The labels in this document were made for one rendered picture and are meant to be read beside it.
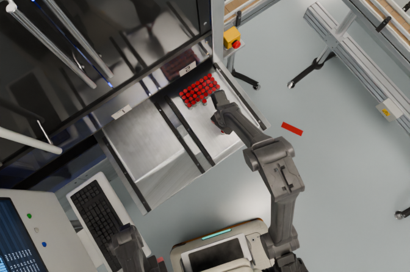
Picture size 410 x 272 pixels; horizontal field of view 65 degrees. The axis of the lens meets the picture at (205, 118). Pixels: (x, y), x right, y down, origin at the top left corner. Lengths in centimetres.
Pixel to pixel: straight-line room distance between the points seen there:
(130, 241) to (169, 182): 54
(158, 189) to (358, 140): 160
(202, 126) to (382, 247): 158
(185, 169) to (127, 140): 30
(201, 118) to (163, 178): 32
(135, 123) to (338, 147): 153
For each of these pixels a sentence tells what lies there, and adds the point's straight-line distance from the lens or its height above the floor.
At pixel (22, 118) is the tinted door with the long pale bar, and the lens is 114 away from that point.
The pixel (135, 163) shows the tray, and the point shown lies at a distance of 150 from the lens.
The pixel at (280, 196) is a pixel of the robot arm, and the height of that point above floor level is 157.
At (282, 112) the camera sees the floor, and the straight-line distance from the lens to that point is 246.
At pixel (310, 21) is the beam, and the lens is 225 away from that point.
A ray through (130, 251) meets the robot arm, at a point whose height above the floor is 141.
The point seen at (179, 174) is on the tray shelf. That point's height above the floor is 88.
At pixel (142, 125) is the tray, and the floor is 88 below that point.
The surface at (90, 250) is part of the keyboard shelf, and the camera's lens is 164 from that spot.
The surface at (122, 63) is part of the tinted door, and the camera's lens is 113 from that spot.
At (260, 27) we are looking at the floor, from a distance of 272.
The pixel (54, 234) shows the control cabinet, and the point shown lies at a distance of 148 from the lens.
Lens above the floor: 232
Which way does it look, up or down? 75 degrees down
